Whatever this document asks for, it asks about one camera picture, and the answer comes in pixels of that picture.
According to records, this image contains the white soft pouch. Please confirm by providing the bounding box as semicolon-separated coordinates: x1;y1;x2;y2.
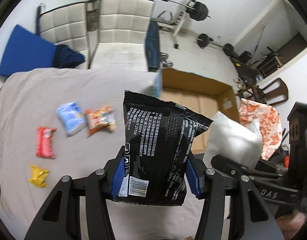
203;111;262;169

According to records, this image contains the black snack bag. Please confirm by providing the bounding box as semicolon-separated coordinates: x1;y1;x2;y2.
113;90;213;206

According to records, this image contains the orange snack bag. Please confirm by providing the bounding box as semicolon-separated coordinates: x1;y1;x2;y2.
85;105;117;137

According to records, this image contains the light blue tissue pack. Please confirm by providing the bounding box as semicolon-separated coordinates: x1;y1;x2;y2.
57;102;87;137

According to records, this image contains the red snack packet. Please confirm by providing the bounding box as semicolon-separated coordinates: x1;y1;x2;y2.
36;126;57;159

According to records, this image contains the yellow packet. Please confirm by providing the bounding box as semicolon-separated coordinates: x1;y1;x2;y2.
28;164;50;188

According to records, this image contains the person's right hand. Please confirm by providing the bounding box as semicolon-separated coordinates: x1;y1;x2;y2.
276;209;307;240

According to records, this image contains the red plastic bag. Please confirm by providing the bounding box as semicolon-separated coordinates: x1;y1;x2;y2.
283;155;290;168

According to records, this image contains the orange white floral cloth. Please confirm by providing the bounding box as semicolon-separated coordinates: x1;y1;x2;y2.
239;99;283;160

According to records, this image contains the open cardboard box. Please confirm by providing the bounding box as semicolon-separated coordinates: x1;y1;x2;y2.
153;68;241;155

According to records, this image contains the brown wooden chair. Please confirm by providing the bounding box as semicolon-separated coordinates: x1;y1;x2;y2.
236;78;289;106

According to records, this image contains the chrome dumbbell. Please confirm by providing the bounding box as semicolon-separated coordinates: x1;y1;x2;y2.
160;53;173;68

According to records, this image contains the dark navy cloth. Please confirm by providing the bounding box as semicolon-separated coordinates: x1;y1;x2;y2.
52;44;85;69

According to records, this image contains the barbell on floor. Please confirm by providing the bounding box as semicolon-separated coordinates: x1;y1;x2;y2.
195;33;235;57

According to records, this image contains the black blue bench pad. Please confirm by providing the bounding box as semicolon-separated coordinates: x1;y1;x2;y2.
145;21;160;72

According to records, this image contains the right white padded chair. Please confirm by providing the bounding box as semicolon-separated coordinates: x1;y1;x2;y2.
90;0;155;72

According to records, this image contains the white padded chair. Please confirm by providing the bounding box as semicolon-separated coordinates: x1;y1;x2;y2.
90;0;155;72
39;2;91;70

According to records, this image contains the white weight bench rack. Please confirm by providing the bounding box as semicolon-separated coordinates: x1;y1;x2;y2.
153;0;197;49

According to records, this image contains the blue foam cushion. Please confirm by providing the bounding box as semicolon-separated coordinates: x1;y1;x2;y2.
0;25;57;77

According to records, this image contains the left white padded chair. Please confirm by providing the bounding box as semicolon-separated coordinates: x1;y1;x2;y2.
39;2;91;70

